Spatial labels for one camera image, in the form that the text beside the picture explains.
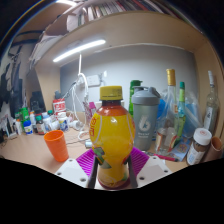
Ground brown bottle with green cap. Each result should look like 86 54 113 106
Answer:
34 114 47 136

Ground green plastic bottle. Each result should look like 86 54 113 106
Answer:
128 79 143 118

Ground black boxy device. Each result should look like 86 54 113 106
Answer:
29 90 46 113

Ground orange plastic cup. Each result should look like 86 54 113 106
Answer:
43 129 70 163

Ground brown mug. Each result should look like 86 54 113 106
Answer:
203 136 224 163

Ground magenta pouch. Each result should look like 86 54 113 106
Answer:
83 101 97 126

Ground pink pen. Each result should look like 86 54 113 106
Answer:
146 151 180 163

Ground white light bar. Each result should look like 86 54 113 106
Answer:
52 39 107 63

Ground red and white canister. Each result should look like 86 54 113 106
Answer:
52 98 67 116

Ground yellow drink bottle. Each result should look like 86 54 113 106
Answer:
88 85 136 190

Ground green-capped glass bottle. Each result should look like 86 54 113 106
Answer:
174 81 188 141

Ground tall clear glass bottle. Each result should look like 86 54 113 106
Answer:
203 70 220 136

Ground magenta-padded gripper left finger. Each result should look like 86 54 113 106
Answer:
54 148 98 189

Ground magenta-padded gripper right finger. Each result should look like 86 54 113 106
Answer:
127 147 174 189

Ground white power strip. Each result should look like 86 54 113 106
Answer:
78 74 101 87

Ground grey shaker bottle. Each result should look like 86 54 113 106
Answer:
130 86 161 152

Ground white bottle with blue cap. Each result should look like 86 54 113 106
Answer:
23 119 34 136

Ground hanging dark clothes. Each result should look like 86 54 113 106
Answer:
0 46 25 112

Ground white cable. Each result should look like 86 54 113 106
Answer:
66 54 94 150

